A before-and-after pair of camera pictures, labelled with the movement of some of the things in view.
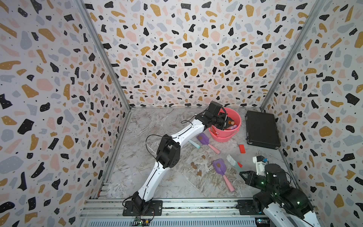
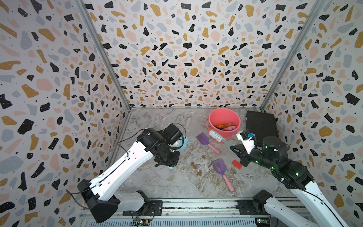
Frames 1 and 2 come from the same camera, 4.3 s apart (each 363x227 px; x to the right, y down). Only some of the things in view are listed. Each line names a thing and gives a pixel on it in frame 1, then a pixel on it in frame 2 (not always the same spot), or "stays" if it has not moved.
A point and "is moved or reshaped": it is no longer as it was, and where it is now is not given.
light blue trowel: (194, 144) is moved or reshaped
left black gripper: (226, 125) → (174, 163)
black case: (262, 130) stays
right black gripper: (250, 177) → (243, 154)
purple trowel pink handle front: (220, 166) stays
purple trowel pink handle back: (202, 138) stays
